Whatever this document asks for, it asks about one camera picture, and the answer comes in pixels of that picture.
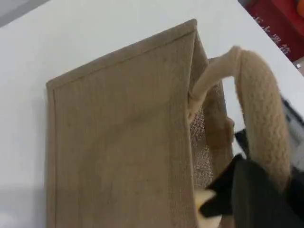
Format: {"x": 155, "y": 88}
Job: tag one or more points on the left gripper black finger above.
{"x": 256, "y": 202}
{"x": 297, "y": 202}

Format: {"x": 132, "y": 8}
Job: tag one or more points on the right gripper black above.
{"x": 241, "y": 142}

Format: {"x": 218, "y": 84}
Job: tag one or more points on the pale egg yolk pastry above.
{"x": 202, "y": 197}

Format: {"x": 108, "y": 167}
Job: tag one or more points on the brown jute tote bag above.
{"x": 118, "y": 142}

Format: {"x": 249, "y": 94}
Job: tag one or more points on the red banner with lettering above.
{"x": 273, "y": 19}

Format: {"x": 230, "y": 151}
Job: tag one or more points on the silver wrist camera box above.
{"x": 297, "y": 142}

